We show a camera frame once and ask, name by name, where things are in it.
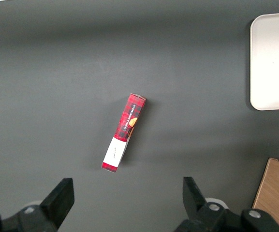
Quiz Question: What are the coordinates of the red plaid cookie box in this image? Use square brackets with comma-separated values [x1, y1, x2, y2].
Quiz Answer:
[101, 93, 147, 174]

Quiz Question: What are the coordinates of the wooden drawer cabinet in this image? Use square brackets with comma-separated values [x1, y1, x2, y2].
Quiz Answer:
[251, 158, 279, 232]

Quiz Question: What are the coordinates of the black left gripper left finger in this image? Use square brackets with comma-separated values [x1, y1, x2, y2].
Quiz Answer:
[2, 177, 75, 232]

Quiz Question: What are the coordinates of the beige rectangular tray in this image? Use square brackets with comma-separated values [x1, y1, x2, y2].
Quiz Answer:
[249, 11, 279, 112]

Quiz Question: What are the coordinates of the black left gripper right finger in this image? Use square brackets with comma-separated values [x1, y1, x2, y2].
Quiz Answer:
[175, 176, 279, 232]

